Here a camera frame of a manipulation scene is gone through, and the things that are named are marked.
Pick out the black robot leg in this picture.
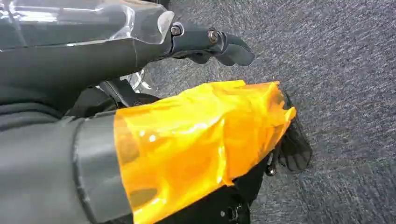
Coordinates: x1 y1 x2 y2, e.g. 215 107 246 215
155 156 270 224

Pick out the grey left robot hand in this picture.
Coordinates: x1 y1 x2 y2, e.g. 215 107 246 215
0 0 313 224

